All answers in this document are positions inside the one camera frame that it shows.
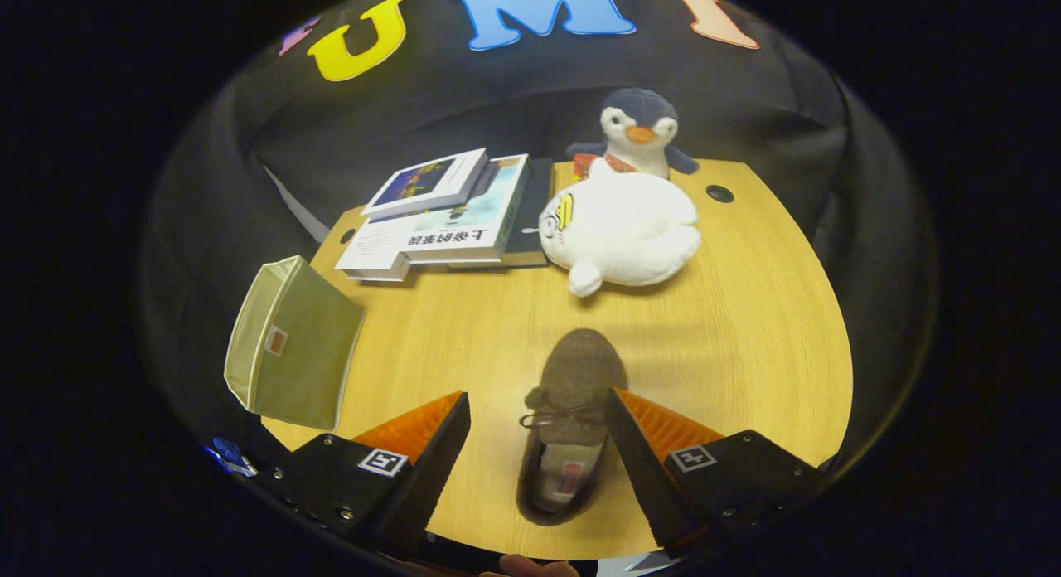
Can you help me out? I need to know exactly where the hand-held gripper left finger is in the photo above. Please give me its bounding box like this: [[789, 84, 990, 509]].
[[249, 391, 472, 561]]

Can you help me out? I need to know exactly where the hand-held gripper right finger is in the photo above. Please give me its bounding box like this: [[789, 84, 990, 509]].
[[605, 388, 830, 557]]

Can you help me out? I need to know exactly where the brown fuzzy shoe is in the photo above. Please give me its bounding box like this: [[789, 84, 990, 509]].
[[516, 328, 629, 526]]

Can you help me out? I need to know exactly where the green fabric storage box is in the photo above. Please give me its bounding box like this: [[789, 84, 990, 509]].
[[224, 255, 366, 433]]

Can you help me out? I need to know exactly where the blue cloth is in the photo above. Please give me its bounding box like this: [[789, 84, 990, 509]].
[[206, 436, 259, 478]]

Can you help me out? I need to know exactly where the white seal plush toy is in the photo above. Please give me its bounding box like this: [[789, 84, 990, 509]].
[[539, 158, 702, 298]]

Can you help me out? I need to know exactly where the book with pale teal cover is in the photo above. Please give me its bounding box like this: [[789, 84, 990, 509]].
[[402, 154, 531, 267]]

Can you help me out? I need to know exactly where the black book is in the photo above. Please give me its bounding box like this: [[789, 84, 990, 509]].
[[448, 158, 556, 271]]

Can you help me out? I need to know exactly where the book with blue photo cover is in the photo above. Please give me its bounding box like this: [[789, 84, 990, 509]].
[[361, 148, 490, 223]]

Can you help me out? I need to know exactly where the penguin plush toy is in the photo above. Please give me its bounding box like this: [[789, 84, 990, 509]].
[[566, 88, 700, 182]]

